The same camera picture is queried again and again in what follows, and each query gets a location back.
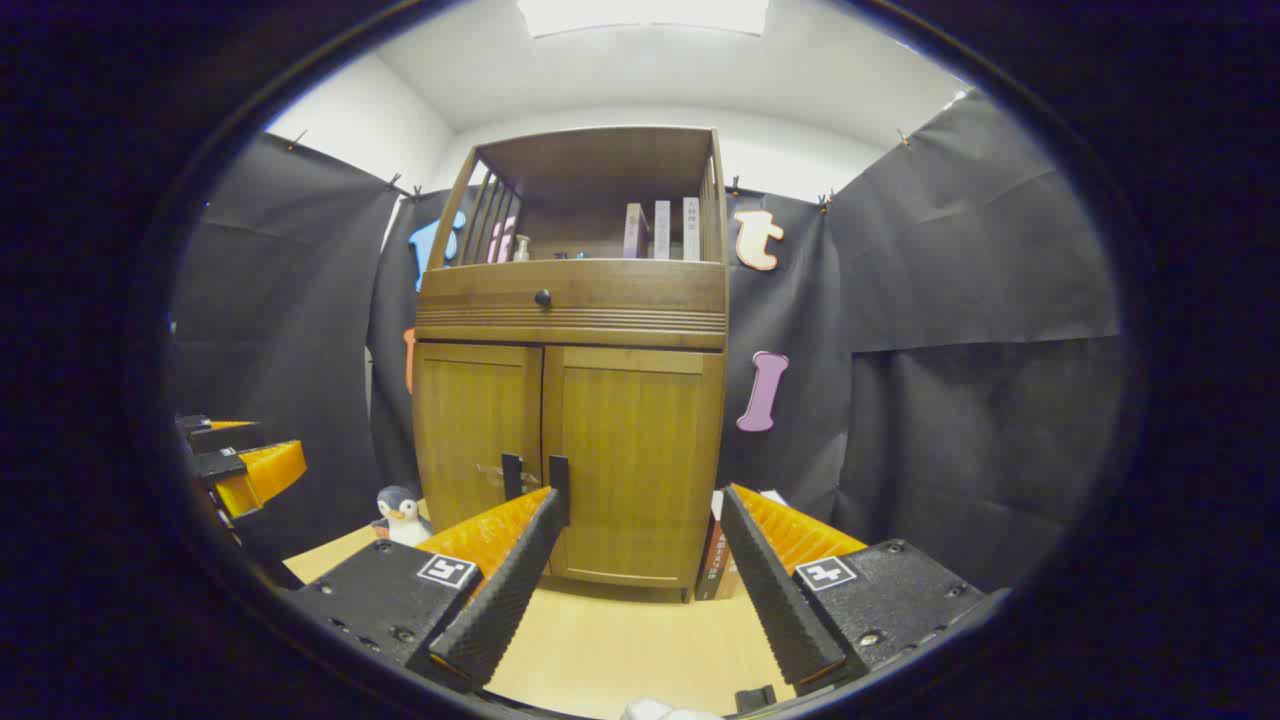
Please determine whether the brown book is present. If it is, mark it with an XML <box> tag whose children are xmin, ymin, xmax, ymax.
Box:
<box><xmin>694</xmin><ymin>490</ymin><xmax>746</xmax><ymax>602</ymax></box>

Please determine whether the wooden cabinet door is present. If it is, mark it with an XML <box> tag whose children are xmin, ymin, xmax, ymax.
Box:
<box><xmin>413</xmin><ymin>342</ymin><xmax>544</xmax><ymax>533</ymax></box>
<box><xmin>541</xmin><ymin>345</ymin><xmax>726</xmax><ymax>589</ymax></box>

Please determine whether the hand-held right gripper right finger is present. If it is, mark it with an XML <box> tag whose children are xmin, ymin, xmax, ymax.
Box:
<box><xmin>718</xmin><ymin>483</ymin><xmax>989</xmax><ymax>698</ymax></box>

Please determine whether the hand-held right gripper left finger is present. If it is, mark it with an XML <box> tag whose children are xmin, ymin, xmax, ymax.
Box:
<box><xmin>288</xmin><ymin>485</ymin><xmax>572</xmax><ymax>694</ymax></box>

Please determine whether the black backdrop cloth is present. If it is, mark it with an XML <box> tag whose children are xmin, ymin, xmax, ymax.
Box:
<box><xmin>170</xmin><ymin>90</ymin><xmax>1126</xmax><ymax>596</ymax></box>

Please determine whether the plush penguin toy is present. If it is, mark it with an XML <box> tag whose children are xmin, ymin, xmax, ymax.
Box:
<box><xmin>371</xmin><ymin>485</ymin><xmax>434</xmax><ymax>548</ymax></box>

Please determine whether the ceiling light panel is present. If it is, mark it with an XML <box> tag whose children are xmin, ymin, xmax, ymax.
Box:
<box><xmin>517</xmin><ymin>0</ymin><xmax>772</xmax><ymax>39</ymax></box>

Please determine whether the wooden double-door shoe cabinet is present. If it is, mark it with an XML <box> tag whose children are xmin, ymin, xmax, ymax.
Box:
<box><xmin>412</xmin><ymin>125</ymin><xmax>729</xmax><ymax>603</ymax></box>

